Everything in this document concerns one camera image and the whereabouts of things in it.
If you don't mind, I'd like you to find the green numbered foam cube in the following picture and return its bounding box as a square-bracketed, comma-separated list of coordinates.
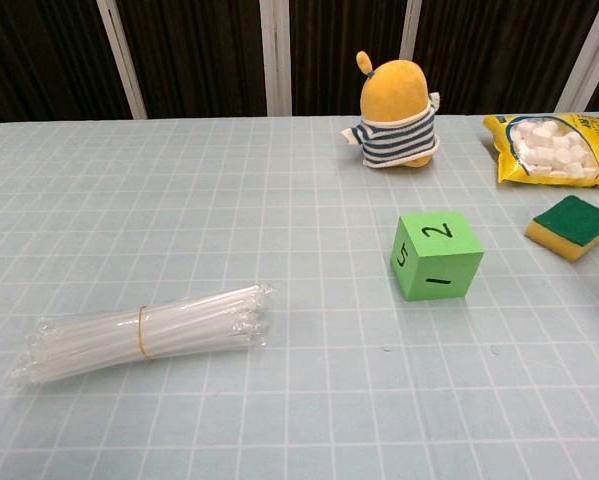
[390, 210, 485, 303]

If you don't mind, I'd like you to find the bundle of clear wrapped straws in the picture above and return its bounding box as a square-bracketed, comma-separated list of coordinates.
[9, 282, 275, 386]

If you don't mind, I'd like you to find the yellow plush toy striped shirt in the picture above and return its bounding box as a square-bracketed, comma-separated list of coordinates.
[340, 50, 441, 172]

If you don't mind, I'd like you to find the tan rubber band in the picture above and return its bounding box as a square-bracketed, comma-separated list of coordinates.
[137, 304, 155, 360]

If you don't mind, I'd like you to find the white partition frame post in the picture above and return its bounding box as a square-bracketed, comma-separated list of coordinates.
[259, 0, 294, 117]
[97, 0, 149, 120]
[397, 0, 424, 64]
[557, 0, 599, 114]

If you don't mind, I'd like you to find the green and yellow sponge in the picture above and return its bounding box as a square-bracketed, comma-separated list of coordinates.
[524, 194, 599, 263]

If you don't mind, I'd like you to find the pale blue grid tablecloth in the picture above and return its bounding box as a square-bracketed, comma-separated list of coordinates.
[0, 113, 599, 480]

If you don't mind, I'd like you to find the yellow marshmallow bag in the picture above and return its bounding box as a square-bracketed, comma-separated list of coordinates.
[482, 112, 599, 190]

